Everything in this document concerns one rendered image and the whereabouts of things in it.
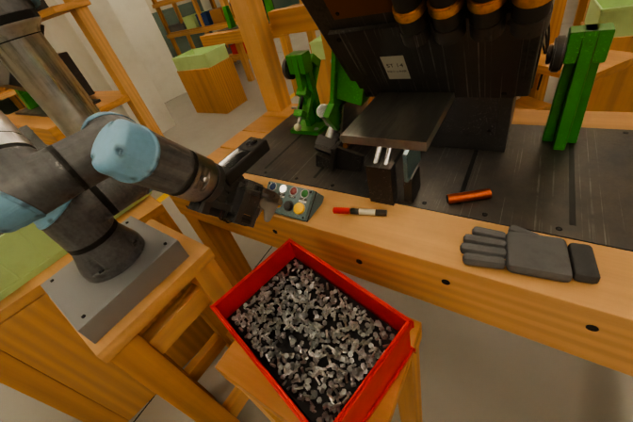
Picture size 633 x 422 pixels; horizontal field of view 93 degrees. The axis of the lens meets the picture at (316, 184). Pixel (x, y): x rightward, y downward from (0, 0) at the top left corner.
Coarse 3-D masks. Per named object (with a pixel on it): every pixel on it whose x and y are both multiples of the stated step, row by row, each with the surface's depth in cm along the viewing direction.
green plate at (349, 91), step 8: (336, 64) 69; (336, 72) 70; (344, 72) 70; (336, 80) 72; (344, 80) 71; (336, 88) 74; (344, 88) 72; (352, 88) 71; (336, 96) 75; (344, 96) 74; (352, 96) 73; (360, 96) 72; (336, 104) 77; (360, 104) 73
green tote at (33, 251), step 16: (128, 208) 119; (32, 224) 96; (0, 240) 90; (16, 240) 93; (32, 240) 97; (48, 240) 100; (0, 256) 91; (16, 256) 94; (32, 256) 97; (48, 256) 101; (0, 272) 92; (16, 272) 95; (32, 272) 98; (0, 288) 93; (16, 288) 96
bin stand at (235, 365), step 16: (416, 320) 60; (416, 336) 57; (240, 352) 62; (416, 352) 60; (224, 368) 60; (240, 368) 60; (256, 368) 59; (416, 368) 67; (240, 384) 57; (256, 384) 57; (400, 384) 52; (416, 384) 71; (256, 400) 57; (272, 400) 54; (384, 400) 50; (400, 400) 78; (416, 400) 75; (272, 416) 73; (288, 416) 52; (384, 416) 49; (400, 416) 86; (416, 416) 80
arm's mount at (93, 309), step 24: (144, 240) 81; (168, 240) 78; (72, 264) 80; (144, 264) 73; (168, 264) 76; (48, 288) 75; (72, 288) 73; (96, 288) 71; (120, 288) 69; (144, 288) 73; (72, 312) 67; (96, 312) 65; (120, 312) 69; (96, 336) 66
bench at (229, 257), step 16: (272, 112) 142; (288, 112) 138; (528, 112) 94; (544, 112) 92; (592, 112) 87; (608, 112) 85; (624, 112) 84; (256, 128) 132; (272, 128) 128; (608, 128) 80; (624, 128) 78; (224, 144) 126; (240, 144) 122; (192, 224) 118; (208, 224) 116; (208, 240) 120; (224, 240) 124; (224, 256) 126; (240, 256) 134; (224, 272) 136; (240, 272) 135
